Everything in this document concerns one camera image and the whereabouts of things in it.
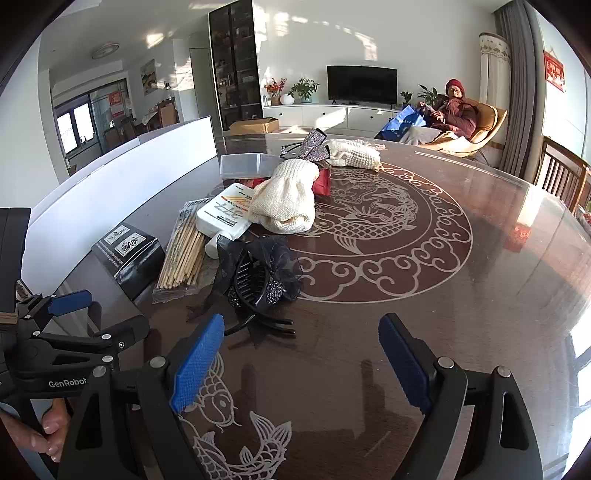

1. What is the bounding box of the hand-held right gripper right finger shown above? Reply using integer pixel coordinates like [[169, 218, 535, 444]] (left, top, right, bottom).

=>
[[378, 313, 546, 480]]

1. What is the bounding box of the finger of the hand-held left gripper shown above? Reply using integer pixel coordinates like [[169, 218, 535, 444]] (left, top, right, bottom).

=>
[[16, 290, 93, 333], [28, 315, 151, 370]]

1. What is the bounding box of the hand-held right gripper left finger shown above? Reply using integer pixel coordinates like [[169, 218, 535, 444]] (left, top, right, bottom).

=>
[[58, 313, 227, 480]]

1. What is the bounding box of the black packet with white label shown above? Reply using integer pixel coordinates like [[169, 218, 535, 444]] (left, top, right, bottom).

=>
[[91, 222, 166, 301]]

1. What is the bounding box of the pack of bamboo sticks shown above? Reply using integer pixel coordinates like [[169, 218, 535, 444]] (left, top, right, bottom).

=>
[[152, 198, 215, 305]]

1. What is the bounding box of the black bow hair claw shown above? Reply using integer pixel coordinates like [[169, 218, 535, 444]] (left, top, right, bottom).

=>
[[187, 234, 303, 347]]

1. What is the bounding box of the white cardboard box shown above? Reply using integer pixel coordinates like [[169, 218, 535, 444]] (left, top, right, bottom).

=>
[[21, 115, 219, 298]]

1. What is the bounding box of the white lotion bottle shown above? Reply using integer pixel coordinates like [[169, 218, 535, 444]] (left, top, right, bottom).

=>
[[195, 183, 256, 259]]

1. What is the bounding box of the cream knitted hat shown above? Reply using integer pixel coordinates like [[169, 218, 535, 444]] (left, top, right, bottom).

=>
[[249, 158, 319, 235]]

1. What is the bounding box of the red packet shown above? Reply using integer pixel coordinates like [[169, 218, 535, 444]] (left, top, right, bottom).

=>
[[231, 167, 331, 197]]

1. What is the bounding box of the clear plastic box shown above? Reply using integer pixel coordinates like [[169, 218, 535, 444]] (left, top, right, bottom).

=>
[[220, 153, 284, 180]]

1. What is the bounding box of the cream waffle knit cloth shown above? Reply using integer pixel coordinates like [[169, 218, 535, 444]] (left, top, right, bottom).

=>
[[327, 138, 386, 172]]

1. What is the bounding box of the rhinestone bow hair clip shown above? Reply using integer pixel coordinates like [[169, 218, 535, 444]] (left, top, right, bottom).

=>
[[281, 129, 331, 163]]

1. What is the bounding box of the person's left hand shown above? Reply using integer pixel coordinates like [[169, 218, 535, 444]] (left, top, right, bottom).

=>
[[0, 399, 72, 462]]

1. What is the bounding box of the wooden dining chair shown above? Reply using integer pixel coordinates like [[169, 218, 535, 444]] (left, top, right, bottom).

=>
[[157, 99, 180, 127]]

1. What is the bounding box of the blue bag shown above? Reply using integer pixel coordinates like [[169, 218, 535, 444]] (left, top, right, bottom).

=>
[[375, 105, 428, 141]]

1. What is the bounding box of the brown cardboard box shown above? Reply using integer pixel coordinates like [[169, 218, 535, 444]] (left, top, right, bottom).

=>
[[229, 117, 280, 136]]

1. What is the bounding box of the wooden slatted chair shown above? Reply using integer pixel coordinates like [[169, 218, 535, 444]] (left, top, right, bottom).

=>
[[533, 136, 591, 213]]

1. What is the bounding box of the tan lounge chair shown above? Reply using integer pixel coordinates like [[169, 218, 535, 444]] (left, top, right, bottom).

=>
[[425, 102, 509, 160]]

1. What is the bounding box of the white television cabinet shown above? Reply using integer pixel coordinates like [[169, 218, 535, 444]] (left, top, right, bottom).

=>
[[262, 104, 402, 134]]

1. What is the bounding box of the black television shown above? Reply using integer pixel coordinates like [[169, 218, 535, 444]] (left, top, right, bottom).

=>
[[327, 65, 399, 106]]

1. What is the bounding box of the vase of red flowers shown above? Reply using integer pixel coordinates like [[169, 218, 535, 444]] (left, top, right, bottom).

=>
[[264, 78, 288, 106]]

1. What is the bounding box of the dark glass display cabinet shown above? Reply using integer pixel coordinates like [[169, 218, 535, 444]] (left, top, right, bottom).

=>
[[208, 0, 264, 132]]

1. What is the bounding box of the green potted plant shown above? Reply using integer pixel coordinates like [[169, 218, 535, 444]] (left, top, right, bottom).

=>
[[288, 78, 320, 104]]

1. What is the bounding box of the grey curtain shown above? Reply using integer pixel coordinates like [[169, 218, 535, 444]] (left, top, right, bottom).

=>
[[493, 4, 546, 178]]

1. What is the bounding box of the covered standing air conditioner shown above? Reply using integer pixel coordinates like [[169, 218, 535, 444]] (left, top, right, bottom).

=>
[[478, 32, 512, 112]]

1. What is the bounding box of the wall painting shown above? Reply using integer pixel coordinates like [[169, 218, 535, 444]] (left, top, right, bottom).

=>
[[140, 59, 156, 95]]

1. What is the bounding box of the red wall hanging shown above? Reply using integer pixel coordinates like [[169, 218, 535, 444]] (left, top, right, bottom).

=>
[[543, 50, 567, 93]]

